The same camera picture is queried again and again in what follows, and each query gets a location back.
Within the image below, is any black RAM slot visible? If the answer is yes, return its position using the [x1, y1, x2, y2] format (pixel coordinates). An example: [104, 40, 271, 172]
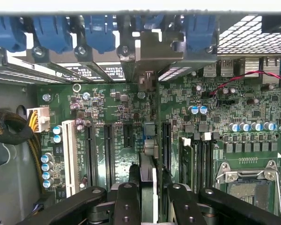
[200, 132, 213, 191]
[193, 133, 201, 192]

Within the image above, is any short black expansion slot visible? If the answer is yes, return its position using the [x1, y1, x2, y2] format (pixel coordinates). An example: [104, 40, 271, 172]
[123, 123, 133, 149]

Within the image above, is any white expansion slot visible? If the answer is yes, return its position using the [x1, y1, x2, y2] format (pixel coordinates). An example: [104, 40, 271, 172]
[61, 120, 80, 197]

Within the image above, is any blue slot latch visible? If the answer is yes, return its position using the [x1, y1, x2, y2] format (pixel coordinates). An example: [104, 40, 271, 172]
[83, 15, 119, 53]
[135, 14, 165, 31]
[0, 15, 27, 53]
[184, 14, 218, 53]
[33, 15, 73, 53]

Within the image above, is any green motherboard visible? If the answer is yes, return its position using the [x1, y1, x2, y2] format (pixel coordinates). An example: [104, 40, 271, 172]
[36, 67, 281, 225]

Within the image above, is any CPU socket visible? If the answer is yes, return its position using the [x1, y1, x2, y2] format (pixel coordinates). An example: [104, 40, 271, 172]
[215, 160, 281, 220]

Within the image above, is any metal locking lever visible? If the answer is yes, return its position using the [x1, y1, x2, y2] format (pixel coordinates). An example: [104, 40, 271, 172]
[275, 173, 281, 219]

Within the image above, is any white power connector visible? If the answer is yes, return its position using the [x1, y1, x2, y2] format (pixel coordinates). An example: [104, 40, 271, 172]
[27, 105, 51, 133]

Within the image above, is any black open PC case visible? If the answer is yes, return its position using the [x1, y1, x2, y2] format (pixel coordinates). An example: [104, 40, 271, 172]
[0, 9, 281, 225]

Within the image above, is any black braided cable bundle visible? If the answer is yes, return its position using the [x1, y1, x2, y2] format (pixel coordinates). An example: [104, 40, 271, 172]
[0, 111, 42, 195]

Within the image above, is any red black twisted wire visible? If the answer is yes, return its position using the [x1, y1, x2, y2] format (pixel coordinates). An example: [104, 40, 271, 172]
[209, 70, 281, 97]

